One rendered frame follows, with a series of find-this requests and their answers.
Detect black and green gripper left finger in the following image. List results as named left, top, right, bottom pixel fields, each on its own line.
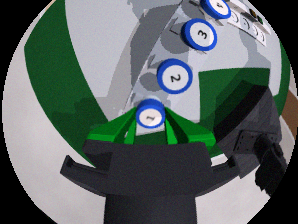
left=86, top=107, right=137, bottom=144

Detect white four-tube rack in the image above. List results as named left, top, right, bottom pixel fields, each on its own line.
left=122, top=0, right=229, bottom=115

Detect blue screw cap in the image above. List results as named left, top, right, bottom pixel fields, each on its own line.
left=181, top=18, right=217, bottom=51
left=136, top=99, right=165, bottom=129
left=156, top=58, right=193, bottom=94
left=200, top=0, right=231, bottom=20

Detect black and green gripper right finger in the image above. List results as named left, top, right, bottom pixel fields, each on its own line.
left=164, top=107, right=216, bottom=152

